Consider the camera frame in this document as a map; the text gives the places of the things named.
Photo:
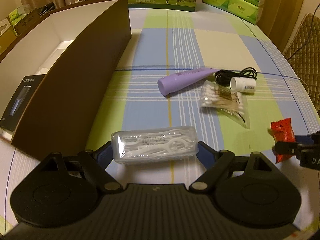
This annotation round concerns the large brown storage box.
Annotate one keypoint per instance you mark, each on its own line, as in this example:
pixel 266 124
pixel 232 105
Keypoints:
pixel 60 113

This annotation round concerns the quilted olive chair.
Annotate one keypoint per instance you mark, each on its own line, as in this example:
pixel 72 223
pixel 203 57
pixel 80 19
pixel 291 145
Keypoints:
pixel 303 55

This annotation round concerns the dental floss pick box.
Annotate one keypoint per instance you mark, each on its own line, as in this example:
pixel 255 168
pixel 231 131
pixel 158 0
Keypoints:
pixel 154 145

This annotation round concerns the plaid bed sheet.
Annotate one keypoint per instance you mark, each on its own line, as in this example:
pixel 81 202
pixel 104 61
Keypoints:
pixel 167 41

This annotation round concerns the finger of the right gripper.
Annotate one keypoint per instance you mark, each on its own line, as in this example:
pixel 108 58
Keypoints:
pixel 288 148

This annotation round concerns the purple cream tube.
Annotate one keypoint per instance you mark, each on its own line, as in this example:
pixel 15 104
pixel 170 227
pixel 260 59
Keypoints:
pixel 175 82

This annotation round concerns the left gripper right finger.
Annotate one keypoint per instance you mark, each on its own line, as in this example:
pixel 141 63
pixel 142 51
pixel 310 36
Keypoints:
pixel 216 163

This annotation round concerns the black Flyco shaver box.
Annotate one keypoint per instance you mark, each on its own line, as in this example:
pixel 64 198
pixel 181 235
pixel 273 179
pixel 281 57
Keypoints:
pixel 19 101

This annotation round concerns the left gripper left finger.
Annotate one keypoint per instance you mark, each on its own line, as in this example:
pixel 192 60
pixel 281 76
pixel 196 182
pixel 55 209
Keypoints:
pixel 94 164

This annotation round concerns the white pill bottle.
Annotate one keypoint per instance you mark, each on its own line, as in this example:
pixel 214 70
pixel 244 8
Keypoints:
pixel 243 84

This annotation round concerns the cotton swab bag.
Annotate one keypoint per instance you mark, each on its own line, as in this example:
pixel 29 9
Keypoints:
pixel 223 99

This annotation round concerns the red candy packet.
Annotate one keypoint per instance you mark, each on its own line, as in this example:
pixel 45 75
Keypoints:
pixel 282 130

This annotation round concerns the brown cardboard boxes stack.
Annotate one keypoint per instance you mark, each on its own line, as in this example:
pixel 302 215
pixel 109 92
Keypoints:
pixel 19 20

